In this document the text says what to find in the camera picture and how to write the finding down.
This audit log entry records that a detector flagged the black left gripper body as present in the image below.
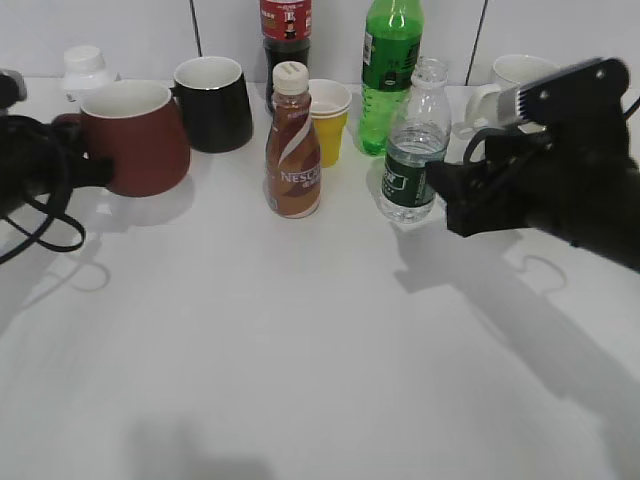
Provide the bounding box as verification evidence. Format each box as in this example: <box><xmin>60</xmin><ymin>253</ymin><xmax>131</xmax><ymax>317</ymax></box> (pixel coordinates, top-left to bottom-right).
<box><xmin>29</xmin><ymin>114</ymin><xmax>113</xmax><ymax>193</ymax></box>

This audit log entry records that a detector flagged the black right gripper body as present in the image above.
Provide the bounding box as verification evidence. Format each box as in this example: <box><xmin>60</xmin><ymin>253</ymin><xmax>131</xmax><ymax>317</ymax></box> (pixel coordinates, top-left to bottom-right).
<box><xmin>444</xmin><ymin>128</ymin><xmax>555</xmax><ymax>236</ymax></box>

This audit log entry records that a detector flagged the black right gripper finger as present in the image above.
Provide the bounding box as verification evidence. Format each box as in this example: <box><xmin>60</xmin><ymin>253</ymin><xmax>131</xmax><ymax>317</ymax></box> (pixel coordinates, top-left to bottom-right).
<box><xmin>425</xmin><ymin>161</ymin><xmax>483</xmax><ymax>201</ymax></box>

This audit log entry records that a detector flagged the clear water bottle green label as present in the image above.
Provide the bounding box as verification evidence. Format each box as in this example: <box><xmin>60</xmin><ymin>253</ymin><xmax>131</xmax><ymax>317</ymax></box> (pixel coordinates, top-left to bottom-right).
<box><xmin>379</xmin><ymin>56</ymin><xmax>451</xmax><ymax>224</ymax></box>

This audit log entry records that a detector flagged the dark red ceramic mug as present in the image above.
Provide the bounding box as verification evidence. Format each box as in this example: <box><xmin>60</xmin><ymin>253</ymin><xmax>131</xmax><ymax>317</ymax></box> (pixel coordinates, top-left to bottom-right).
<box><xmin>53</xmin><ymin>80</ymin><xmax>191</xmax><ymax>197</ymax></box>

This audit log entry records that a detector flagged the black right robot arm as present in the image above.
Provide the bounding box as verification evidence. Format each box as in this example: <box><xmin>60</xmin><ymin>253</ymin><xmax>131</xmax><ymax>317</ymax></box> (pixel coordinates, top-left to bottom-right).
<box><xmin>425</xmin><ymin>58</ymin><xmax>639</xmax><ymax>271</ymax></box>

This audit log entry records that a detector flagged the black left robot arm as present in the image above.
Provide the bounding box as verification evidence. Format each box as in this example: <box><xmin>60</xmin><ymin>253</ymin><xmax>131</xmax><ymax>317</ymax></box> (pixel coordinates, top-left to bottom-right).
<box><xmin>1</xmin><ymin>69</ymin><xmax>115</xmax><ymax>216</ymax></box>

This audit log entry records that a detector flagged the white ceramic mug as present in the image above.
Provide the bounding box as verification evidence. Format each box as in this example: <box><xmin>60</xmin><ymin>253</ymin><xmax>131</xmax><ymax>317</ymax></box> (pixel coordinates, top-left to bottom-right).
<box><xmin>465</xmin><ymin>54</ymin><xmax>559</xmax><ymax>131</ymax></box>

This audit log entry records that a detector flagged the black ceramic mug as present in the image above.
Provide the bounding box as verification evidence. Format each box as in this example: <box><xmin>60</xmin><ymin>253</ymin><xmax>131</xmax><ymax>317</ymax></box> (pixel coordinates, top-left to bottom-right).
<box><xmin>172</xmin><ymin>56</ymin><xmax>253</xmax><ymax>153</ymax></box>

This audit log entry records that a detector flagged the white yogurt drink bottle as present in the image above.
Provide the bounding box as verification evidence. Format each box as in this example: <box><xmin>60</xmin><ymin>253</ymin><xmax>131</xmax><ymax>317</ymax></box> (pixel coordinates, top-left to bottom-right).
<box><xmin>61</xmin><ymin>45</ymin><xmax>120</xmax><ymax>103</ymax></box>

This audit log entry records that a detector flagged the yellow paper cup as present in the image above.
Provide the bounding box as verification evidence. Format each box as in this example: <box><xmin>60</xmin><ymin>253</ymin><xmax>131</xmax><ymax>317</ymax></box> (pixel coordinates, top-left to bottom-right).
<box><xmin>312</xmin><ymin>111</ymin><xmax>348</xmax><ymax>168</ymax></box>

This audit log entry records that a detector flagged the white inner paper cup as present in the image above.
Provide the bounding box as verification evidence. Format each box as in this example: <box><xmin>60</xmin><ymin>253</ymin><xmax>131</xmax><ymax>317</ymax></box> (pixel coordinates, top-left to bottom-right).
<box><xmin>309</xmin><ymin>79</ymin><xmax>352</xmax><ymax>118</ymax></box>

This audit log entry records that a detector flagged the brown Nescafe coffee bottle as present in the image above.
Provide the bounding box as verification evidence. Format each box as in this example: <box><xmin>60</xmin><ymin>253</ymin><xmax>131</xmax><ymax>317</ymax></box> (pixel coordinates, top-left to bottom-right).
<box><xmin>266</xmin><ymin>61</ymin><xmax>321</xmax><ymax>219</ymax></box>

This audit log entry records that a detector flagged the green soda bottle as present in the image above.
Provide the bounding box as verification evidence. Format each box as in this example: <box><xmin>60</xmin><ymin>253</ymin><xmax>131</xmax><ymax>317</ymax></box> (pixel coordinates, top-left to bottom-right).
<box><xmin>358</xmin><ymin>0</ymin><xmax>425</xmax><ymax>156</ymax></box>

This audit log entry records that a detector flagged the cola bottle red label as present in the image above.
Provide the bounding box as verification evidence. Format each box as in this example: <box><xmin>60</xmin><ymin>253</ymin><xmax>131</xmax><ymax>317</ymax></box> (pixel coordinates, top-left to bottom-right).
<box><xmin>259</xmin><ymin>0</ymin><xmax>312</xmax><ymax>113</ymax></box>

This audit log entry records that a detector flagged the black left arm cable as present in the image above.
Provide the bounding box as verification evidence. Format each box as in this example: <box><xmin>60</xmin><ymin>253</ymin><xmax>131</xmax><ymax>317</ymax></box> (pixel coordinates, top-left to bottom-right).
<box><xmin>0</xmin><ymin>115</ymin><xmax>86</xmax><ymax>265</ymax></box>

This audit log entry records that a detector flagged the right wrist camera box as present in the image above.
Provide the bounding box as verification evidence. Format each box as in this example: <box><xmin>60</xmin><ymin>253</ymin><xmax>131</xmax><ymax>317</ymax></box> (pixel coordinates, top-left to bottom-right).
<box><xmin>496</xmin><ymin>57</ymin><xmax>630</xmax><ymax>127</ymax></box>

